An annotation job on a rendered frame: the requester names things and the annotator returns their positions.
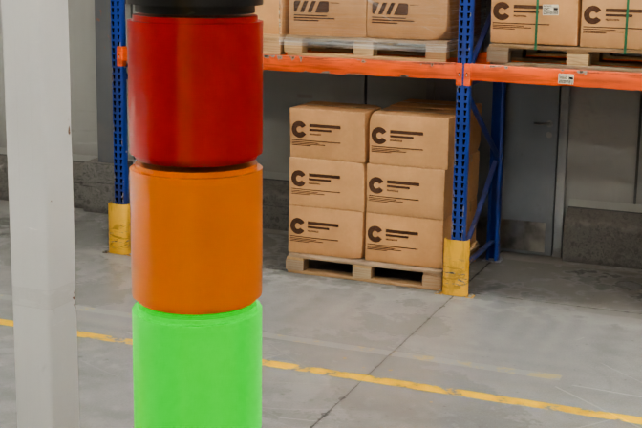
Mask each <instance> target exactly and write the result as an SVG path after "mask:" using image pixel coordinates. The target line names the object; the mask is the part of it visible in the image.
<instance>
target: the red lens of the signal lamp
mask: <svg viewBox="0 0 642 428"><path fill-rule="evenodd" d="M263 25H264V21H263V20H260V19H258V15H257V14H252V13H250V14H231V15H174V14H151V13H140V12H139V13H134V14H132V18H130V19H127V63H128V115H129V152H130V154H131V155H132V156H135V158H136V160H137V161H141V162H144V163H149V164H154V165H161V166H172V167H217V166H229V165H235V164H242V163H246V162H250V161H254V160H256V159H257V156H259V155H261V154H262V152H263Z"/></svg>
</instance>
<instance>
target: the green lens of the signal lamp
mask: <svg viewBox="0 0 642 428"><path fill-rule="evenodd" d="M132 323H133V376H134V428H261V427H262V305H261V303H260V302H259V301H258V300H256V301H255V302H253V303H252V304H251V305H249V306H247V307H245V308H242V309H239V310H233V311H229V312H222V313H216V314H202V315H188V314H174V313H165V312H160V311H156V310H150V309H147V308H146V307H144V306H143V305H141V304H140V303H139V302H137V303H136V304H135V305H134V307H132Z"/></svg>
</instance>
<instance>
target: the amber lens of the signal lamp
mask: <svg viewBox="0 0 642 428"><path fill-rule="evenodd" d="M130 219H131V271H132V295H133V298H134V299H136V300H137V301H138V302H139V303H140V304H141V305H143V306H144V307H146V308H147V309H150V310H156V311H160V312H165V313H174V314H188V315H202V314H216V313H222V312H229V311H233V310H239V309H242V308H245V307H247V306H249V305H251V304H252V303H253V302H255V301H256V299H258V298H259V297H260V296H261V295H262V280H263V166H262V165H261V164H260V163H258V162H257V160H253V161H250V162H246V163H242V164H235V165H229V166H217V167H172V166H161V165H154V164H149V163H144V162H141V161H139V160H136V161H135V163H134V164H132V165H131V166H130Z"/></svg>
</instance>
